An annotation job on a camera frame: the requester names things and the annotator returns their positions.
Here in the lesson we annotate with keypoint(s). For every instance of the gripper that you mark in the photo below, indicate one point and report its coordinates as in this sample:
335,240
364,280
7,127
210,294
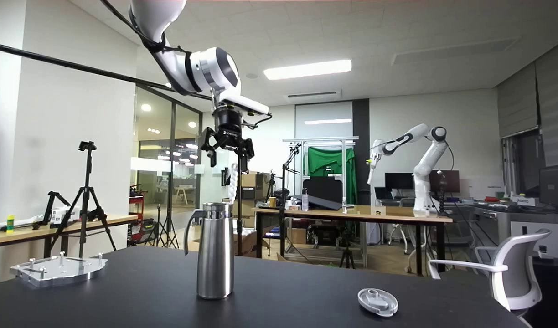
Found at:
227,125

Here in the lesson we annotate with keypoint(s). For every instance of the white bottle brush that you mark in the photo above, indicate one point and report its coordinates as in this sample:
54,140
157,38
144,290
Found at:
233,182

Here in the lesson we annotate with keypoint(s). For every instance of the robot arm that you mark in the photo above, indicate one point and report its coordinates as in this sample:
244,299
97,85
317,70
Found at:
201,68

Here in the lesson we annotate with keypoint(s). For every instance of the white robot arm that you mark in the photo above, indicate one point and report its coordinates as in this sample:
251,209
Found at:
425,168

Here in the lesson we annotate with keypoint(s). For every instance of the stainless steel flask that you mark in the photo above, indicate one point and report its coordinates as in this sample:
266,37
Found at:
215,255

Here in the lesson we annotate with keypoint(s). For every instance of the grey flask lid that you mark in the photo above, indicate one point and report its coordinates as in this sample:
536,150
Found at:
378,301

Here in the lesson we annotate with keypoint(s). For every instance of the stack of cardboard boxes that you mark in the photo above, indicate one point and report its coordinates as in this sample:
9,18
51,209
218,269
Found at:
251,191

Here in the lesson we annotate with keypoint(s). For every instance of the black stand with boom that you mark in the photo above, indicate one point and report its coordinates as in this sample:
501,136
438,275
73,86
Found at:
283,196

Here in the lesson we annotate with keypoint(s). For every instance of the spray bottle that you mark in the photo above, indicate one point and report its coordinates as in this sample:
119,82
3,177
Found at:
305,200

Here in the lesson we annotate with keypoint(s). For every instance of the green cloth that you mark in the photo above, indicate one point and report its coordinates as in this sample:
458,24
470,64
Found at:
329,161

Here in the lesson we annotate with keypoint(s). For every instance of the ceiling light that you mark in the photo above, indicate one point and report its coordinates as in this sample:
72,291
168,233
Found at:
307,69

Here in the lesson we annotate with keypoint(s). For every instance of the wooden table with black legs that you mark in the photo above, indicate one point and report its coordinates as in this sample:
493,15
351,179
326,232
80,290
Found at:
352,213

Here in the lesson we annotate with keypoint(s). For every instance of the black pole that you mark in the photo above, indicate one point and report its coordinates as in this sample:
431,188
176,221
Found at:
78,67

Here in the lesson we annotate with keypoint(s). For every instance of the row of monitors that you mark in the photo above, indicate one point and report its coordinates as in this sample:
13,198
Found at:
400,181

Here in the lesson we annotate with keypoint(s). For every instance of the small black tripod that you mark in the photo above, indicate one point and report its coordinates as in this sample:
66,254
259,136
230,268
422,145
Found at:
53,205

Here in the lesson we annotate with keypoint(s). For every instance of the wooden side table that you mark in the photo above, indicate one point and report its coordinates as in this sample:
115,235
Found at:
42,230

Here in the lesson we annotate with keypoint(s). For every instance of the metal plate with bolts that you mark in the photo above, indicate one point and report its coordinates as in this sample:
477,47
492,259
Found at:
55,271

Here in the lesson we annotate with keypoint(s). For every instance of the yellow green bottle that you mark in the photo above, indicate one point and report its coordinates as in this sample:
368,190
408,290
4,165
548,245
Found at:
10,224

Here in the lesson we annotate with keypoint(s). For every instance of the grey desk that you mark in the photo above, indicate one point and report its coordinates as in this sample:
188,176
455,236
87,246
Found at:
511,218

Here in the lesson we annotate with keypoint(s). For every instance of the window blinds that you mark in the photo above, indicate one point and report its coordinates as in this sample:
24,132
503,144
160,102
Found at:
534,95

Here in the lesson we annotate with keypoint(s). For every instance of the white office chair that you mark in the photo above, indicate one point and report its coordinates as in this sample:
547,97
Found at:
516,269

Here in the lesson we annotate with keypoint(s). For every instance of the monitor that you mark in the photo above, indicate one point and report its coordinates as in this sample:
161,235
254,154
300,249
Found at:
553,184

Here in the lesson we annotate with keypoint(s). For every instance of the aluminium frame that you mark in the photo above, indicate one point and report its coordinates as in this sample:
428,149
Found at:
343,141

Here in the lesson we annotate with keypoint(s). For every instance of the camera on tripod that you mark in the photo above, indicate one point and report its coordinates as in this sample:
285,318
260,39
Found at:
85,200

